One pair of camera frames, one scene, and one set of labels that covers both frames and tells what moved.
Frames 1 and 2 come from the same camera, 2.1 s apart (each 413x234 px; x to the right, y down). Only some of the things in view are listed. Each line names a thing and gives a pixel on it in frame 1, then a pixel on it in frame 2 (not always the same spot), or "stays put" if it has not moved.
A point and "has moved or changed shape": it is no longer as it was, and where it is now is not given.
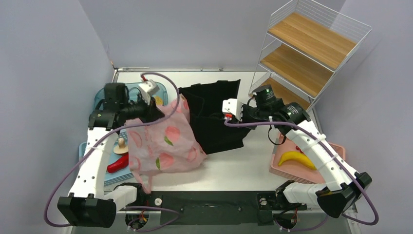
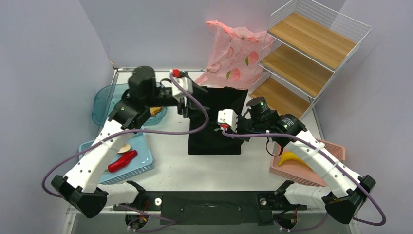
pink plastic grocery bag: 167,147 to 235,56
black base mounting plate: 236,207 stays put
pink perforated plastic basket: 295,168 stays put
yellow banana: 294,155 stays put
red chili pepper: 122,163 stays put
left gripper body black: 140,109 to 185,109
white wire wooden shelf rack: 306,43 stays put
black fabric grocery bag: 205,102 has moved or changed shape
